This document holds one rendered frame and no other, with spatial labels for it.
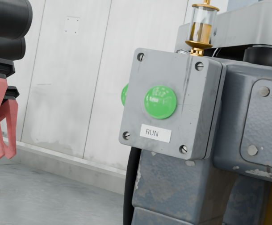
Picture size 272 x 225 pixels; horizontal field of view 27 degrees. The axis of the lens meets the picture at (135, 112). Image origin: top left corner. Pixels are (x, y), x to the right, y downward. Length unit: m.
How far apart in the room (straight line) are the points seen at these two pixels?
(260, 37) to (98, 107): 6.13
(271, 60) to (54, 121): 6.53
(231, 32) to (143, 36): 5.80
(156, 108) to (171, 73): 0.04
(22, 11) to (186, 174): 0.31
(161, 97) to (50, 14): 6.87
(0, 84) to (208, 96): 0.25
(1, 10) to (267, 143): 0.36
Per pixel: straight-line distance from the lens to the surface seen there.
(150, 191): 0.55
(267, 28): 0.65
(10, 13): 0.71
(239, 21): 0.72
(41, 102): 7.25
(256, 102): 0.52
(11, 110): 0.80
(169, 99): 0.48
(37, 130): 7.28
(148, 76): 0.50
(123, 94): 0.53
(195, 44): 0.57
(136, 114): 0.51
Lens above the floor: 1.30
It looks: 3 degrees down
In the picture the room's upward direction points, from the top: 11 degrees clockwise
